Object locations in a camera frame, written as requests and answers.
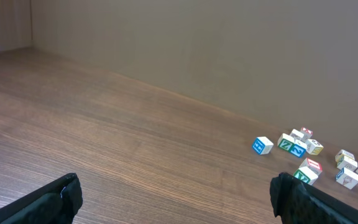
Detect wooden block blue 2 side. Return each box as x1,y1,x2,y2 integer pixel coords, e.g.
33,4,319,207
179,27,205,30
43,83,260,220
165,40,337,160
289,140,307,158

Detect wooden block soccer ball yellow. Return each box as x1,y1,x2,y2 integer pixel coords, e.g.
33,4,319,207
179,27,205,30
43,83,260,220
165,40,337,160
306,139,324,155

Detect wooden block animal drawing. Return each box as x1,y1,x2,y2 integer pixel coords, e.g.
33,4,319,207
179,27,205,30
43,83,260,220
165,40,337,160
337,156,358,171

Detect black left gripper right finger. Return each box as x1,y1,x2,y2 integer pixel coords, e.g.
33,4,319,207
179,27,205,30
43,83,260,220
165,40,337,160
270,172,358,224

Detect wooden block green Z side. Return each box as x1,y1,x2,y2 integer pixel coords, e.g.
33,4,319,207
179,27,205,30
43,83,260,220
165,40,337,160
277,133,295,151

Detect wooden block yellow side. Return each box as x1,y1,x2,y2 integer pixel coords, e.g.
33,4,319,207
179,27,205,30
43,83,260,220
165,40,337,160
335,149,355,162

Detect wooden block red X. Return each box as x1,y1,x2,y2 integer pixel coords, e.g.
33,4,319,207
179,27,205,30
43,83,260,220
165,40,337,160
300,127,313,141

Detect wooden block green Y side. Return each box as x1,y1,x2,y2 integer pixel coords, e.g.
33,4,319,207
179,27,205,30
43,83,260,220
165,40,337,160
293,166,318,185

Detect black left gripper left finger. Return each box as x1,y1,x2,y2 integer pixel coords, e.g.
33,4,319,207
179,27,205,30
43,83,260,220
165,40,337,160
0,173,83,224

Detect wooden block number 4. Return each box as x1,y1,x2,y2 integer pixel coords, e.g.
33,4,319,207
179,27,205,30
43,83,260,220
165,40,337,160
336,167,358,190

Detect wooden block red top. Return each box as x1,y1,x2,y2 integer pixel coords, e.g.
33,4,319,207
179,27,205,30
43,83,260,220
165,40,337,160
300,157,323,175

